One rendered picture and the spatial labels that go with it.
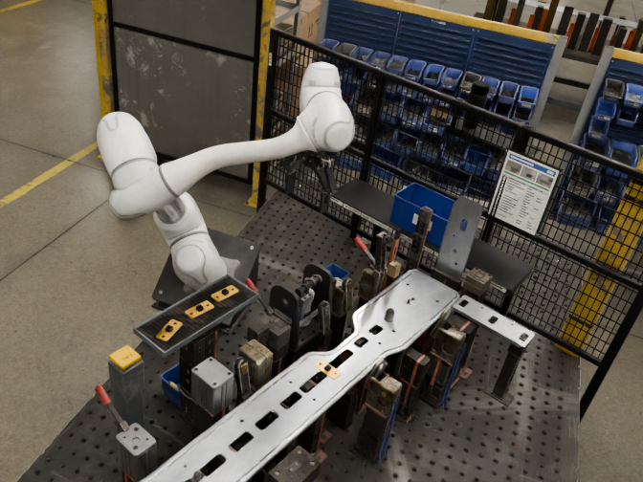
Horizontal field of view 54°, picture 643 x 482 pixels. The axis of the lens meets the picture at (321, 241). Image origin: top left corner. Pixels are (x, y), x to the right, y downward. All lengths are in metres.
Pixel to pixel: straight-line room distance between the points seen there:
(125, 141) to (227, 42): 2.44
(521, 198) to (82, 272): 2.55
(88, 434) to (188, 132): 2.82
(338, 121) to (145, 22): 3.09
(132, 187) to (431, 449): 1.29
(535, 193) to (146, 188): 1.45
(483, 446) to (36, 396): 2.05
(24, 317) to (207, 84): 1.86
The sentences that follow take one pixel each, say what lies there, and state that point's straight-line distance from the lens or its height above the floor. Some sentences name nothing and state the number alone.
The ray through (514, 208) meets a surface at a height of 1.22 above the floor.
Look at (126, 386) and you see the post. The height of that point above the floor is 1.09.
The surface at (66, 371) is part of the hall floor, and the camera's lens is 3.41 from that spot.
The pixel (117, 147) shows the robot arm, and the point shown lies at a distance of 1.86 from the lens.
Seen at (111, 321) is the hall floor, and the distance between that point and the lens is 3.63.
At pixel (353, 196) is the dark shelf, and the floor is 1.03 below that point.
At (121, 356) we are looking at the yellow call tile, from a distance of 1.81.
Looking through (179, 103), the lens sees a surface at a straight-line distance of 4.56.
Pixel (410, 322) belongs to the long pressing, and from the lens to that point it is 2.24.
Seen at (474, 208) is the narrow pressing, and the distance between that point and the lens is 2.34.
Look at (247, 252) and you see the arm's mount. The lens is 2.52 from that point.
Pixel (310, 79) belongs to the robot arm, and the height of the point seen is 1.84.
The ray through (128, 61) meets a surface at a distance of 4.69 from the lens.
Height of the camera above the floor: 2.44
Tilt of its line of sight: 35 degrees down
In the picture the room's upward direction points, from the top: 9 degrees clockwise
